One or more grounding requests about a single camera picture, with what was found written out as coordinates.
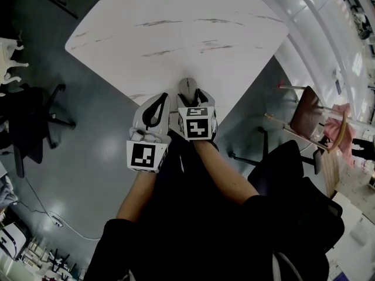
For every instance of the black office chair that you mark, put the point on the black office chair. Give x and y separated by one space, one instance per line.
281 162
26 121

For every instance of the person's black clothing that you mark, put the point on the person's black clothing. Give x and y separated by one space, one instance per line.
190 230

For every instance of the grey cloth bundle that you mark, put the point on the grey cloth bundle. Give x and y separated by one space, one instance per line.
7 192

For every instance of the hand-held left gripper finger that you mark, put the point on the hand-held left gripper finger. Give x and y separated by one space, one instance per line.
139 116
165 119

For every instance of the stacked white black chairs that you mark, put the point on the stacked white black chairs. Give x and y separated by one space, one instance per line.
55 262

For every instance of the person's right forearm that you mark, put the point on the person's right forearm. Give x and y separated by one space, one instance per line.
222 171

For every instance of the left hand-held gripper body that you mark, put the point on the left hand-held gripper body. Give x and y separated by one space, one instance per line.
143 157

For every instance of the pink cloth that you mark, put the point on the pink cloth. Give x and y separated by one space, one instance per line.
337 127

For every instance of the white ornate chair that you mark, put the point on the white ornate chair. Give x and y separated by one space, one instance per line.
6 54

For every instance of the person's left forearm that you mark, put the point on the person's left forearm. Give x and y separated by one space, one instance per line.
136 195

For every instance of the white power strip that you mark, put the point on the white power strip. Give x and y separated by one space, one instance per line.
55 219

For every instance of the grey computer mouse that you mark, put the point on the grey computer mouse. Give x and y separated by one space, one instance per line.
187 88

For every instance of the white case black trim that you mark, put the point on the white case black trim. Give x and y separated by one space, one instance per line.
13 239

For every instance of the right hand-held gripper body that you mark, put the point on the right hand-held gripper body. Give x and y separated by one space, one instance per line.
196 127

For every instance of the black office chair left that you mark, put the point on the black office chair left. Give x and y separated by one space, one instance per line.
26 121

